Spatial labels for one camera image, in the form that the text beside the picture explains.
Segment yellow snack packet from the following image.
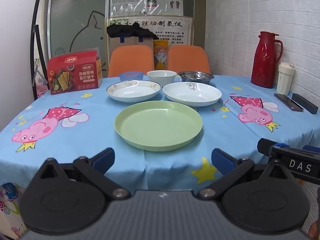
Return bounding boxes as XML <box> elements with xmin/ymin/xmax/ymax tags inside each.
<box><xmin>153</xmin><ymin>39</ymin><xmax>172</xmax><ymax>71</ymax></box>

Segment brown paper bag blue handles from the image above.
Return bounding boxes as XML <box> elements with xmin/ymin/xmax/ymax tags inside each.
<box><xmin>110</xmin><ymin>36</ymin><xmax>154</xmax><ymax>53</ymax></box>

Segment stainless steel bowl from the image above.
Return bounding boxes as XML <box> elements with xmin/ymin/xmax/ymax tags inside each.
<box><xmin>178</xmin><ymin>71</ymin><xmax>214</xmax><ymax>85</ymax></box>

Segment blue translucent bowl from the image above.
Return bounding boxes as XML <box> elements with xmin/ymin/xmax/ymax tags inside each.
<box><xmin>119</xmin><ymin>71</ymin><xmax>144</xmax><ymax>82</ymax></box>

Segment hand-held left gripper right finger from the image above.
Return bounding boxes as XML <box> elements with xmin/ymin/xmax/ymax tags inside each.
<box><xmin>196</xmin><ymin>149</ymin><xmax>294</xmax><ymax>201</ymax></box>

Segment orange chair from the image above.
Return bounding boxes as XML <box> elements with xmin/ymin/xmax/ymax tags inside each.
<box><xmin>107</xmin><ymin>45</ymin><xmax>155</xmax><ymax>78</ymax></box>
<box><xmin>168</xmin><ymin>45</ymin><xmax>211</xmax><ymax>75</ymax></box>

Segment floral printed bag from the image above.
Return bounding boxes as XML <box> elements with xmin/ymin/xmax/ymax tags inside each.
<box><xmin>0</xmin><ymin>182</ymin><xmax>28</xmax><ymax>240</ymax></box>

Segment green plastic plate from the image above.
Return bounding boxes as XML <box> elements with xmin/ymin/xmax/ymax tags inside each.
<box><xmin>114</xmin><ymin>101</ymin><xmax>203</xmax><ymax>152</ymax></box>

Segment black metal frame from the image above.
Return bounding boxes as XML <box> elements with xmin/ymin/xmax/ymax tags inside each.
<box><xmin>30</xmin><ymin>0</ymin><xmax>47</xmax><ymax>98</ymax></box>

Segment smartphone in clear case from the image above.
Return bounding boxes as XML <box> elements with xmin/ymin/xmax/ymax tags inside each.
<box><xmin>274</xmin><ymin>93</ymin><xmax>304</xmax><ymax>112</ymax></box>

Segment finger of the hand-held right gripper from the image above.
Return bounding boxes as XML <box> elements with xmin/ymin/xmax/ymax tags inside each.
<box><xmin>257</xmin><ymin>138</ymin><xmax>290</xmax><ymax>157</ymax></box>

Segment red cracker box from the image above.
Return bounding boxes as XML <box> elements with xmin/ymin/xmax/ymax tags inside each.
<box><xmin>47</xmin><ymin>50</ymin><xmax>103</xmax><ymax>95</ymax></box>

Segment blue cartoon pig tablecloth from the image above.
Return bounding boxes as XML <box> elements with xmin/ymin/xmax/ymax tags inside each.
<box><xmin>0</xmin><ymin>74</ymin><xmax>320</xmax><ymax>191</ymax></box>

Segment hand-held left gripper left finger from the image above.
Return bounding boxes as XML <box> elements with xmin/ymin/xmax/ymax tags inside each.
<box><xmin>37</xmin><ymin>148</ymin><xmax>132</xmax><ymax>201</ymax></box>

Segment frosted glass door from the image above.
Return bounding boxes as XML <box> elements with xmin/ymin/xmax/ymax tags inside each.
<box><xmin>49</xmin><ymin>0</ymin><xmax>110</xmax><ymax>77</ymax></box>

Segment colourful printed bag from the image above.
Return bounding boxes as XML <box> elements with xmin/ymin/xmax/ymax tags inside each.
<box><xmin>32</xmin><ymin>57</ymin><xmax>49</xmax><ymax>98</ymax></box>

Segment white plate with floral rim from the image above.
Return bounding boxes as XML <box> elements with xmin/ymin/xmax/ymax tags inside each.
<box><xmin>106</xmin><ymin>80</ymin><xmax>162</xmax><ymax>103</ymax></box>

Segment white tumbler cup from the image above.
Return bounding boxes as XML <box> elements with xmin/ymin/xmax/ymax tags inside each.
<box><xmin>276</xmin><ymin>62</ymin><xmax>295</xmax><ymax>95</ymax></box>

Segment red thermos jug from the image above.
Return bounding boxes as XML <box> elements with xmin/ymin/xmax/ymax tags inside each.
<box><xmin>250</xmin><ymin>31</ymin><xmax>284</xmax><ymax>89</ymax></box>

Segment framed wall poster with calligraphy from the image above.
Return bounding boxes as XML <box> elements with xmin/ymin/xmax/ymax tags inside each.
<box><xmin>105</xmin><ymin>16</ymin><xmax>195</xmax><ymax>48</ymax></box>

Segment black rectangular box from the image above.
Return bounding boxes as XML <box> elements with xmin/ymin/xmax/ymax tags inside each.
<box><xmin>292</xmin><ymin>93</ymin><xmax>319</xmax><ymax>115</ymax></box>

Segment person's right hand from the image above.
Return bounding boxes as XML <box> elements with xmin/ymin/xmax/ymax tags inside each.
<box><xmin>307</xmin><ymin>220</ymin><xmax>320</xmax><ymax>239</ymax></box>

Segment black cloth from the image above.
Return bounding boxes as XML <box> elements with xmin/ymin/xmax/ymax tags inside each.
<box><xmin>106</xmin><ymin>24</ymin><xmax>163</xmax><ymax>40</ymax></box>

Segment white ceramic bowl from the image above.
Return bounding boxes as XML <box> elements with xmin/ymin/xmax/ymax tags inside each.
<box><xmin>147</xmin><ymin>70</ymin><xmax>177</xmax><ymax>87</ymax></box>

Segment white plate with small print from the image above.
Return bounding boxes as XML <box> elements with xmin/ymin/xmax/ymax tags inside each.
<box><xmin>162</xmin><ymin>82</ymin><xmax>222</xmax><ymax>107</ymax></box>

